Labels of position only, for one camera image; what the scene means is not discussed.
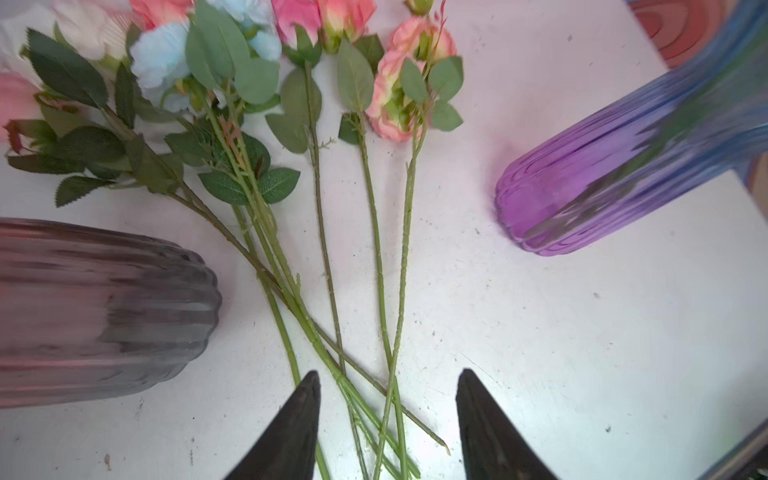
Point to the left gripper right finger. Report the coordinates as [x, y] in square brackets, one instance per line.
[492, 447]

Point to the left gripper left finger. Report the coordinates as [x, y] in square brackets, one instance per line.
[286, 449]

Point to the blue white rose stem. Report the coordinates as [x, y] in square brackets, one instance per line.
[227, 58]

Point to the pink grey glass vase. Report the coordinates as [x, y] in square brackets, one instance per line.
[90, 314]

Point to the purple glass vase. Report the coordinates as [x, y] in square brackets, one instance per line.
[675, 133]

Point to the red pink rose stem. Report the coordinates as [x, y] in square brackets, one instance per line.
[343, 23]

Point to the white rose stem on table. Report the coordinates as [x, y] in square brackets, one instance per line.
[72, 106]

